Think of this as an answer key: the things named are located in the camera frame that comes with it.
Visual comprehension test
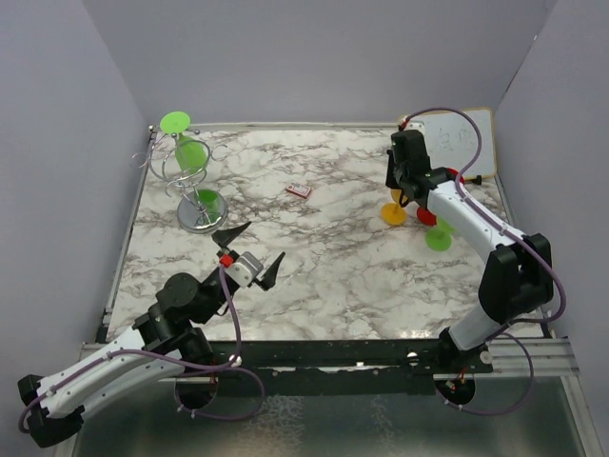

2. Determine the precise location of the small whiteboard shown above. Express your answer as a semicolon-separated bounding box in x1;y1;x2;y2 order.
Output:
405;108;497;180

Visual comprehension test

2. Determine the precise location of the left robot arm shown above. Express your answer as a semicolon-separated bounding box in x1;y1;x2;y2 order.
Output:
18;225;284;448

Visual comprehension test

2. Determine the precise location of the red wine glass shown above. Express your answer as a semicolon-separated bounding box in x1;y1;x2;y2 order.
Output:
416;168;458;227

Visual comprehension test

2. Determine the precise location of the green wine glass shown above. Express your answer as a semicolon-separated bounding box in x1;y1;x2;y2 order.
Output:
160;111;207;174
425;217;455;251

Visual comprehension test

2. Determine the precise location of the small red white box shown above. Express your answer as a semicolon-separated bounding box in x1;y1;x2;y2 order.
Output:
285;183;311;199

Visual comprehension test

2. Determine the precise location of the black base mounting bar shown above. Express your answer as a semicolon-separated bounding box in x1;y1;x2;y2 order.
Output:
170;337;494;396

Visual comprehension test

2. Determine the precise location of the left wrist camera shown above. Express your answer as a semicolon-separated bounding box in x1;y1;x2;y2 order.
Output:
219;251;263;288

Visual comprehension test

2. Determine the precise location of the chrome wine glass rack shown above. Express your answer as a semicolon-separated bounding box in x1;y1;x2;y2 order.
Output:
134;125;228;234

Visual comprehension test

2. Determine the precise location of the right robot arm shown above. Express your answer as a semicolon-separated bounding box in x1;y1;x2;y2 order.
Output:
385;129;554;372

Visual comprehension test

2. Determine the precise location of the orange wine glass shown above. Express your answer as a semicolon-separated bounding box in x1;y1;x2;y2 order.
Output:
381;189;408;226

